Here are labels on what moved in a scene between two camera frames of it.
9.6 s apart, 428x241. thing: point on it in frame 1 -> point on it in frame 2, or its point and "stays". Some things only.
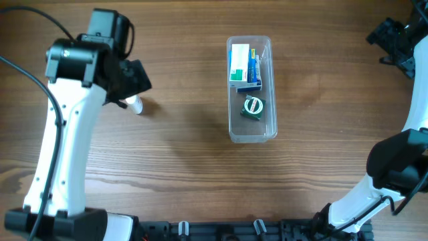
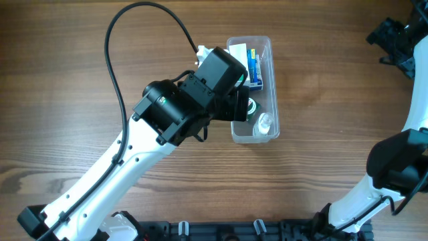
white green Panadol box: [240, 56] stays
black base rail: [247, 229] stays
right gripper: [390, 41] stays
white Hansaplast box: [253, 86] stays
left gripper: [134, 79] -> [241, 104]
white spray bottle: [135, 102] -> [262, 125]
